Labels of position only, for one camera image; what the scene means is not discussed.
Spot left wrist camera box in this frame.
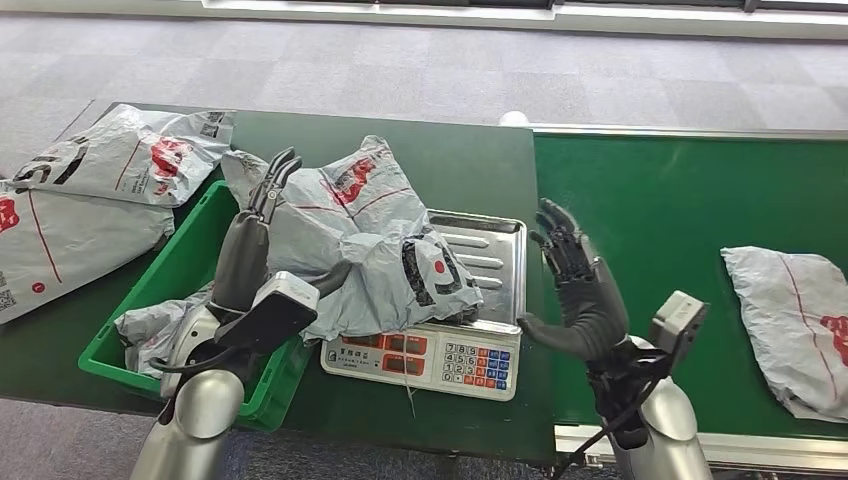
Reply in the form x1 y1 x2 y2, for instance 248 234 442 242
213 270 322 356

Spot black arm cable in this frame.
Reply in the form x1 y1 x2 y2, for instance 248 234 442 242
549 370 670 480
148 343 241 376

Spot grey courier package red print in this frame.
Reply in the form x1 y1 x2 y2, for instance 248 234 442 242
113 281 221 379

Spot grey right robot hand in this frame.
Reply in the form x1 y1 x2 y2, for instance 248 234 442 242
516 197 631 363

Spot large grey courier package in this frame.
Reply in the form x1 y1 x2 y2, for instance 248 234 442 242
0 187 176 326

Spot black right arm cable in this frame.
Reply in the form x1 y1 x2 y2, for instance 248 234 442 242
549 370 670 480

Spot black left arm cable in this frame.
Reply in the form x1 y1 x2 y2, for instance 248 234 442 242
148 343 241 376

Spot grey courier package QR codes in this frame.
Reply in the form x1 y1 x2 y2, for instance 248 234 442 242
0 103 236 210

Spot electronic scale with steel tray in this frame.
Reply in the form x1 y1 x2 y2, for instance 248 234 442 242
320 209 529 403

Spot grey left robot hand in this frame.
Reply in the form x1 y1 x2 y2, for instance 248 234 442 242
208 146 354 314

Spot green conveyor belt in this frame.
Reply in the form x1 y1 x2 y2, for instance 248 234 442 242
533 132 848 442

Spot grey courier package red line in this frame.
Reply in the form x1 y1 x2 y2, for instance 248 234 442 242
720 246 848 425

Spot green plastic bin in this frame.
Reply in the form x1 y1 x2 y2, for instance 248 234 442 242
78 180 317 433

